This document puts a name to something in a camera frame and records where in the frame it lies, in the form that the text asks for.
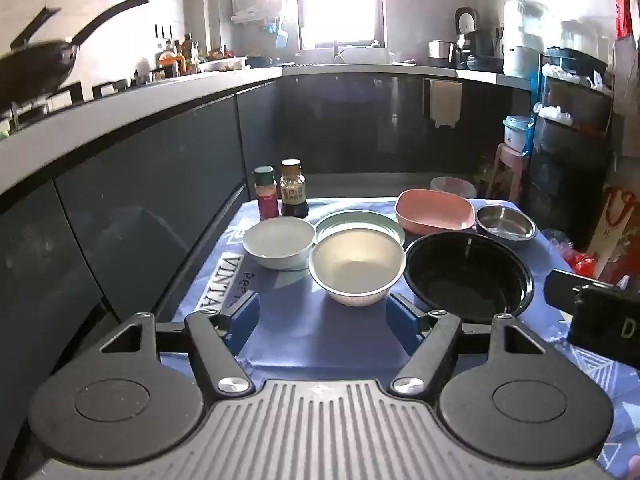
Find black gas stove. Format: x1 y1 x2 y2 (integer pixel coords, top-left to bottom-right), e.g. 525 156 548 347
0 79 146 132

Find pale green plate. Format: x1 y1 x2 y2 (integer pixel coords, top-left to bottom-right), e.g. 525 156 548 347
315 209 406 248

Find pink stool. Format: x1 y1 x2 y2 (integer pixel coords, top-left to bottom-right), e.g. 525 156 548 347
492 142 531 201

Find pink bowl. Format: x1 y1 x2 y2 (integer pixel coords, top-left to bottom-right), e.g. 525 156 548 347
395 188 476 236

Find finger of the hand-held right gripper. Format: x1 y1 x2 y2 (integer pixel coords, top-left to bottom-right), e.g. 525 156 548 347
544 269 618 313

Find white plastic bags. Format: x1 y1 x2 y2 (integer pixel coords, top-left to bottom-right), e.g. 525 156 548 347
534 62 609 124

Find white water dispenser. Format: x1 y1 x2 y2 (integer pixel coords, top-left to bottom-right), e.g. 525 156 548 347
502 0 549 79

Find white hanging bin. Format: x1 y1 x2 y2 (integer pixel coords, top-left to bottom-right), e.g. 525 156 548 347
424 78 463 128

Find red spice jar green cap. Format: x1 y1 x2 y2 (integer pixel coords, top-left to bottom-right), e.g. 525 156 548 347
252 166 280 221

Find kitchen window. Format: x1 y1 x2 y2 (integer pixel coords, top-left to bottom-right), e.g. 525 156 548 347
299 0 387 51

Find soy sauce bottle brown cap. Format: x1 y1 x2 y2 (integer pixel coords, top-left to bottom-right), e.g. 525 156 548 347
279 159 310 219

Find small white bowl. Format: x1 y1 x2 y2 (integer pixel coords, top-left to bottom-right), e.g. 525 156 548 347
242 216 317 271

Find trash bin with white bag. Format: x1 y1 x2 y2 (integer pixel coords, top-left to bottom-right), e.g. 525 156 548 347
430 176 477 200

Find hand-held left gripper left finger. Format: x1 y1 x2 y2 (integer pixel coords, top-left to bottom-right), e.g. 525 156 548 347
97 291 261 396

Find row of condiment bottles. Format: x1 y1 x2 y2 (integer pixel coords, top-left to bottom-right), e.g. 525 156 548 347
150 32 203 80

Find black coffee maker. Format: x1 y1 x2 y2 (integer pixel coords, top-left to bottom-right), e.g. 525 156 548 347
454 6 497 71

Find large white bowl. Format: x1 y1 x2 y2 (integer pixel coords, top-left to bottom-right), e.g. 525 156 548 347
308 227 406 307

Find blue printed tablecloth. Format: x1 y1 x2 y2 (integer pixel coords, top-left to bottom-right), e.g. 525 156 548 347
172 197 640 480

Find black bowl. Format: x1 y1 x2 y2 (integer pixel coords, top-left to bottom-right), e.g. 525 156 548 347
404 232 535 324

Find red plastic bag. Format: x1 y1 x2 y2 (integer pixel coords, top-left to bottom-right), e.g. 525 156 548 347
567 250 602 274

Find cardboard box red print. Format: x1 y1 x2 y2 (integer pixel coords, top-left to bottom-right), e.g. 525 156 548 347
587 182 640 282

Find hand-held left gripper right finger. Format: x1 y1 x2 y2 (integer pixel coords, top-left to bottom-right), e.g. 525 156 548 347
387 291 551 396

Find white food basin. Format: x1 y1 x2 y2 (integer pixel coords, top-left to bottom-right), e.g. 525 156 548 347
200 56 248 74

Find stainless steel bowl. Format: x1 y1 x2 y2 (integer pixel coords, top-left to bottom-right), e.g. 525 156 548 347
475 205 538 242

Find black wok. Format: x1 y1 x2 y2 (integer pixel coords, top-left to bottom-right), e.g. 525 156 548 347
0 0 151 111

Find black shelf rack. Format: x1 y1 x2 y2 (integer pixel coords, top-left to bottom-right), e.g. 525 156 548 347
529 47 617 252

